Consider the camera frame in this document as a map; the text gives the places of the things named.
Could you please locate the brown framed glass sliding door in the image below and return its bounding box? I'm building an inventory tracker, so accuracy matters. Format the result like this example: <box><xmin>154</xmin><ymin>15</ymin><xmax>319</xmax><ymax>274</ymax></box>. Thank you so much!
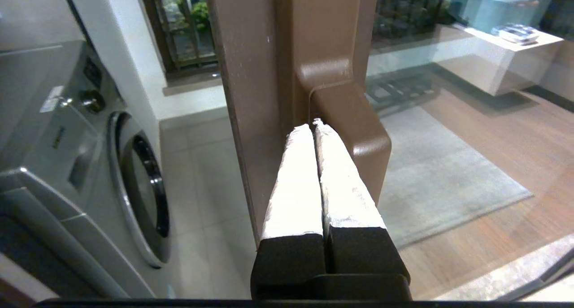
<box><xmin>204</xmin><ymin>0</ymin><xmax>574</xmax><ymax>300</ymax></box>

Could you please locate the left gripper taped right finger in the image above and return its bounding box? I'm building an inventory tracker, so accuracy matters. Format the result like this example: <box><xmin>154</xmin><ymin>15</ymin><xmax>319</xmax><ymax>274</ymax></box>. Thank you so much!
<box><xmin>314</xmin><ymin>120</ymin><xmax>411</xmax><ymax>284</ymax></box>

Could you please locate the window with black railing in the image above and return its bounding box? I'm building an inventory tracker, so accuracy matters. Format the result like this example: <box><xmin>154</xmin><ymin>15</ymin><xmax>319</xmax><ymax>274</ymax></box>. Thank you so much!
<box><xmin>137</xmin><ymin>0</ymin><xmax>220</xmax><ymax>75</ymax></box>

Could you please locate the wooden door handle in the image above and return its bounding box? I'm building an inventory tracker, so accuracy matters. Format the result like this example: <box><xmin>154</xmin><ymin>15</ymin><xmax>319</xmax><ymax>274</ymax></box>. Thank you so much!
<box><xmin>275</xmin><ymin>0</ymin><xmax>392</xmax><ymax>206</ymax></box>

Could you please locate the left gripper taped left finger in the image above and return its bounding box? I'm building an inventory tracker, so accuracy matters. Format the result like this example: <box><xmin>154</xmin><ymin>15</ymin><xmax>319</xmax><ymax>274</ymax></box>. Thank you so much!
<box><xmin>251</xmin><ymin>124</ymin><xmax>326</xmax><ymax>299</ymax></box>

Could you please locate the grey front-load washing machine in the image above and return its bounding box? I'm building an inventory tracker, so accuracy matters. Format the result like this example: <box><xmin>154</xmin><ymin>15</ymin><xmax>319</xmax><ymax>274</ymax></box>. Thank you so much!
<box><xmin>0</xmin><ymin>39</ymin><xmax>174</xmax><ymax>300</ymax></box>

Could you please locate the stone window sill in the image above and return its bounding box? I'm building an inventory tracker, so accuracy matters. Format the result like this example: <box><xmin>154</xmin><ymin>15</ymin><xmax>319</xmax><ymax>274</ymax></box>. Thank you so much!
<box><xmin>161</xmin><ymin>71</ymin><xmax>223</xmax><ymax>97</ymax></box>

